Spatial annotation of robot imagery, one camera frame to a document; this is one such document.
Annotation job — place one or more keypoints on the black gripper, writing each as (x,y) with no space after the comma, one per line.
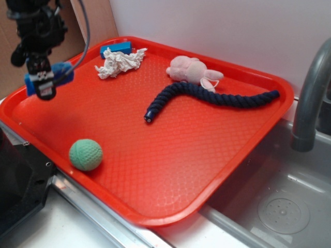
(40,28)

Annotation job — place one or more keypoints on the grey toy sink basin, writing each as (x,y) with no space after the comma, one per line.
(273,166)

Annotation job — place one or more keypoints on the red plastic tray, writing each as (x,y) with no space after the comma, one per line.
(158,173)

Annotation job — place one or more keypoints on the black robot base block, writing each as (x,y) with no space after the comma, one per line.
(26,174)

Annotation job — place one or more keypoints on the green textured ball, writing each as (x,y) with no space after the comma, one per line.
(85,155)

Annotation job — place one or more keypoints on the crumpled white paper towel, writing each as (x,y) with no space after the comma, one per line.
(118,62)

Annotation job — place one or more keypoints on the light blue sponge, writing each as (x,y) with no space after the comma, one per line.
(63,74)

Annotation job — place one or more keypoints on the grey toy faucet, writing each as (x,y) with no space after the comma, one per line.
(313,108)

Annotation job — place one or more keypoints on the round sink drain cover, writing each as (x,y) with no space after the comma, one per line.
(283,213)

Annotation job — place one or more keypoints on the brown cardboard panel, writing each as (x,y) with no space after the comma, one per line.
(12,77)

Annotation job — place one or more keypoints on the light wooden board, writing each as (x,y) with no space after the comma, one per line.
(100,18)

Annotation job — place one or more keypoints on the pink plush bunny toy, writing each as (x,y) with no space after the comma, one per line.
(192,70)

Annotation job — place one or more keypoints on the blue rectangular block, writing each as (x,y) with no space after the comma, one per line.
(124,47)

